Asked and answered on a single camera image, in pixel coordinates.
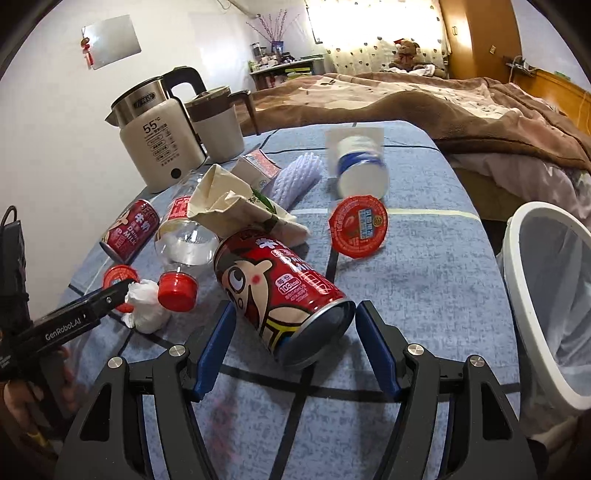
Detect clear plastic bottle red cap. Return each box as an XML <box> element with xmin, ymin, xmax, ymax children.
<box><xmin>154</xmin><ymin>182</ymin><xmax>221</xmax><ymax>313</ymax></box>

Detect white trash bin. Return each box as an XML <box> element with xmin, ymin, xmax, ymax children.
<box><xmin>501</xmin><ymin>202</ymin><xmax>591</xmax><ymax>411</ymax></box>

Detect purple foam fruit net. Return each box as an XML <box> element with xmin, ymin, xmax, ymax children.
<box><xmin>268</xmin><ymin>154</ymin><xmax>324</xmax><ymax>209</ymax></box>

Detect brown blanket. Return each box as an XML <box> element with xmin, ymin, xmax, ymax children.
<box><xmin>240</xmin><ymin>71</ymin><xmax>591</xmax><ymax>172</ymax></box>

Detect blue checked tablecloth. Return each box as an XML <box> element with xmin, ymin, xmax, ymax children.
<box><xmin>60</xmin><ymin>121</ymin><xmax>527</xmax><ymax>480</ymax></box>

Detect wooden headboard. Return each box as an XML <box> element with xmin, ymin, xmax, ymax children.
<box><xmin>512</xmin><ymin>67</ymin><xmax>591</xmax><ymax>125</ymax></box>

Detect person's left hand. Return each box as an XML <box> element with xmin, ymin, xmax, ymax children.
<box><xmin>0</xmin><ymin>346</ymin><xmax>80</xmax><ymax>432</ymax></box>

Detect small red cartoon milk can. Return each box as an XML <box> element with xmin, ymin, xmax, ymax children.
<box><xmin>99</xmin><ymin>199</ymin><xmax>160</xmax><ymax>265</ymax></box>

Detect white tissue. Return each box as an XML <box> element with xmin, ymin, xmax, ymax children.
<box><xmin>121</xmin><ymin>278</ymin><xmax>168</xmax><ymax>334</ymax></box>

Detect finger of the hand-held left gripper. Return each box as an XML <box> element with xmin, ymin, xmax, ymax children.
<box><xmin>76</xmin><ymin>278</ymin><xmax>141</xmax><ymax>321</ymax></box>

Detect red jelly cup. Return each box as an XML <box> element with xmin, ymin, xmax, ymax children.
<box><xmin>329</xmin><ymin>195</ymin><xmax>389</xmax><ymax>259</ymax></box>

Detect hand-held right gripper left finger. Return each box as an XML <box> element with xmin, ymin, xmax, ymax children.
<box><xmin>53</xmin><ymin>300</ymin><xmax>236</xmax><ymax>480</ymax></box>

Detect cream mug brown lid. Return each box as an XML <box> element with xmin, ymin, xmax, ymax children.
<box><xmin>185</xmin><ymin>86</ymin><xmax>256</xmax><ymax>163</ymax></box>

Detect strawberry milk carton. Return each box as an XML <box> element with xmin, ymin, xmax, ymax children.
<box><xmin>229</xmin><ymin>150</ymin><xmax>282</xmax><ymax>192</ymax></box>

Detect large red cartoon milk can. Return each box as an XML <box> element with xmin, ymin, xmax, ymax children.
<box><xmin>213</xmin><ymin>229</ymin><xmax>357</xmax><ymax>368</ymax></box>

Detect white bottle blue label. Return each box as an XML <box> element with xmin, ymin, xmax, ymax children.
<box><xmin>325</xmin><ymin>126</ymin><xmax>389</xmax><ymax>200</ymax></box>

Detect pink bed sheet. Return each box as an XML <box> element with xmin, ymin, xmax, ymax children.
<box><xmin>450</xmin><ymin>152</ymin><xmax>591</xmax><ymax>206</ymax></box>

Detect purple flower branches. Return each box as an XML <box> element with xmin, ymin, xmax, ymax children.
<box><xmin>247</xmin><ymin>9</ymin><xmax>291</xmax><ymax>44</ymax></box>

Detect wooden wardrobe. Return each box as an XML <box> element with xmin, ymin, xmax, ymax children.
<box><xmin>438</xmin><ymin>0</ymin><xmax>520</xmax><ymax>81</ymax></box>

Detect white power strip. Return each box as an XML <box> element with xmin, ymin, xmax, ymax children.
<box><xmin>507</xmin><ymin>56</ymin><xmax>537</xmax><ymax>75</ymax></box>

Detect heart print curtain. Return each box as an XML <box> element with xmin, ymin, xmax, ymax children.
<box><xmin>305</xmin><ymin>0</ymin><xmax>451</xmax><ymax>75</ymax></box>

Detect cream electric kettle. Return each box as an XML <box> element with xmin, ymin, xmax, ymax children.
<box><xmin>105</xmin><ymin>66</ymin><xmax>208</xmax><ymax>195</ymax></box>

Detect cluttered desk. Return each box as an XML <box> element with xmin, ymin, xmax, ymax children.
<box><xmin>249</xmin><ymin>56</ymin><xmax>326</xmax><ymax>90</ymax></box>

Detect grey wall sheet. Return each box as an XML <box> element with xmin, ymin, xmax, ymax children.
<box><xmin>82</xmin><ymin>15</ymin><xmax>142</xmax><ymax>71</ymax></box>

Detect brown teddy bear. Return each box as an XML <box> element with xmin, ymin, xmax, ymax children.
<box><xmin>389</xmin><ymin>38</ymin><xmax>422</xmax><ymax>71</ymax></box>

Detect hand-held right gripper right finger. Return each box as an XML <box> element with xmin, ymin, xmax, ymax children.
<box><xmin>355</xmin><ymin>300</ymin><xmax>539</xmax><ymax>480</ymax></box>

